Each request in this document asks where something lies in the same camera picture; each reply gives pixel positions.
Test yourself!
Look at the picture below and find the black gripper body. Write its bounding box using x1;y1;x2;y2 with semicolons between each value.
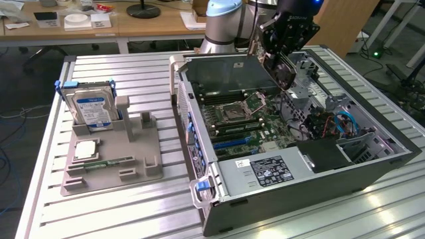
277;0;325;25

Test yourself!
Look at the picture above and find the low-profile graphics card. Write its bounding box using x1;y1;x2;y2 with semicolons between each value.
246;37;298;92

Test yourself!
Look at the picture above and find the wooden cabinet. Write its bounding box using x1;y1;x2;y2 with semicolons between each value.
293;0;381;58

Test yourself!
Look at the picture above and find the metal disk bay cage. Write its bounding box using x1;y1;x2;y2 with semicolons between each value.
284;53;333;111

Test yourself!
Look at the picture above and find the white paper stack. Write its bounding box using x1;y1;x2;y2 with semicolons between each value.
180;11;208;31

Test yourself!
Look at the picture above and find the brown cardboard box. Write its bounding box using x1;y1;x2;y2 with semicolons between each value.
192;0;209;17

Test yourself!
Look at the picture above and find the CPU socket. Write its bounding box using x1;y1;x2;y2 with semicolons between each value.
219;91;268;121

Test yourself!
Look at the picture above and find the green motherboard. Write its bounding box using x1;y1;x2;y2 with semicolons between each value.
196;83;300;162

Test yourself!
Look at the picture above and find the green RAM stick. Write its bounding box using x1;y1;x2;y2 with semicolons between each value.
215;121;264;133
84;156;129;172

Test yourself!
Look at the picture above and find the black round lamp base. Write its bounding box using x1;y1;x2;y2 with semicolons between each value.
125;0;163;19

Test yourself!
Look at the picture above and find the wooden desk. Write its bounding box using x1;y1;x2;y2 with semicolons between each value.
0;0;208;54

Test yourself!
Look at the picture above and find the blue expansion slot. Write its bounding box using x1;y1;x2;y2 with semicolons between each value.
212;138;254;151

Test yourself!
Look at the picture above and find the red packet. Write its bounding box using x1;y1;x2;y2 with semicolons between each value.
95;2;116;13

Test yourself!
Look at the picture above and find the small white box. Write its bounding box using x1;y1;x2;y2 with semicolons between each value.
89;13;112;29

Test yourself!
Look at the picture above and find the grey power supply unit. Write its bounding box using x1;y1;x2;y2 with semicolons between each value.
217;146;316;198

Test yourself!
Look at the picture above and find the white round holder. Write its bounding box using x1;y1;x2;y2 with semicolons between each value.
63;13;93;32

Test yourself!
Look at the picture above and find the hard disk in blue caddy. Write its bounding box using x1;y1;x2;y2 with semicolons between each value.
53;79;124;132

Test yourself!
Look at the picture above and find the grey parts rack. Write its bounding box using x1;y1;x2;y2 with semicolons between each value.
59;96;164;197

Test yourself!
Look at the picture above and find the black open PC case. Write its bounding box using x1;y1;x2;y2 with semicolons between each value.
168;48;424;237

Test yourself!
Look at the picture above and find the black-topped white box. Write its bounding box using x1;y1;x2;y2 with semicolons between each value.
33;11;61;29

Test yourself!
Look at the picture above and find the black office chair base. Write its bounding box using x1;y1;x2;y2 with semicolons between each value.
17;43;69;74

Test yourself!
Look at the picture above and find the silver CPU chip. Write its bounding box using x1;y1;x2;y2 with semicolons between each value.
73;141;100;160

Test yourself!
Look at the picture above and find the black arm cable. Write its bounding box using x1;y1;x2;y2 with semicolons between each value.
248;0;260;52

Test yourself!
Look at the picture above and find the blue disk wire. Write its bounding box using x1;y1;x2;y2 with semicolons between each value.
333;111;360;137

